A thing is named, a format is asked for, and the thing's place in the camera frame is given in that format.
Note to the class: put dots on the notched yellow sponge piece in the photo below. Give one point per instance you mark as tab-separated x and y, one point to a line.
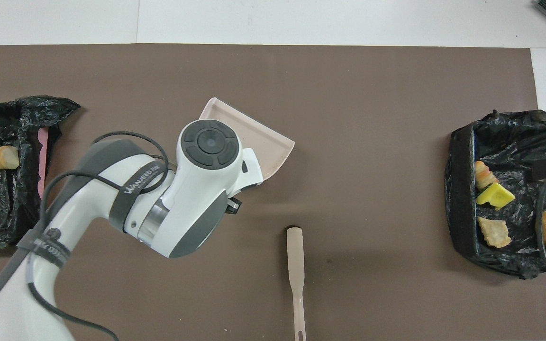
495	196

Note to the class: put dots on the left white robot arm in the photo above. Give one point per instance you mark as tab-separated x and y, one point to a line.
192	189

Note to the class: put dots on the orange toy croissant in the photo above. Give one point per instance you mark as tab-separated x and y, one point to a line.
485	175

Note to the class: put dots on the beige plastic dustpan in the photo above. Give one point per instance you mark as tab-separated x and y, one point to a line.
263	142

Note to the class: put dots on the pale round bread chunk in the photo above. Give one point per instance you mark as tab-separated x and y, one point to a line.
493	232

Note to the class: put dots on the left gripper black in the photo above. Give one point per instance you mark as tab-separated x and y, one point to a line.
233	206

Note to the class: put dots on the bin lined with black bag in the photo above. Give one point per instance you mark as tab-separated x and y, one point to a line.
510	137

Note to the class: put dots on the brown table mat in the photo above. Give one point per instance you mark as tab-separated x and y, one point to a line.
349	94

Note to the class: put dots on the pale angular bread chunk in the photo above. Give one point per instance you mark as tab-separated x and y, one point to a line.
2	157

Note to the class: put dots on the beige hand brush black bristles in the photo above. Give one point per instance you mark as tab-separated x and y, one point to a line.
295	251

